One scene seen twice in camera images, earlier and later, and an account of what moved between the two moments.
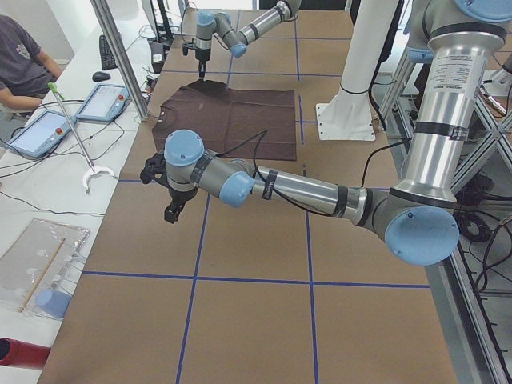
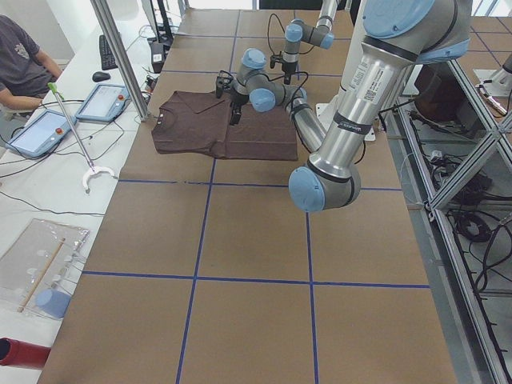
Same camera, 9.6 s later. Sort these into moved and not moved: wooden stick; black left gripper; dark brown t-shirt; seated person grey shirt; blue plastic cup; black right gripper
Moved: black left gripper; black right gripper
Not moved: blue plastic cup; dark brown t-shirt; wooden stick; seated person grey shirt
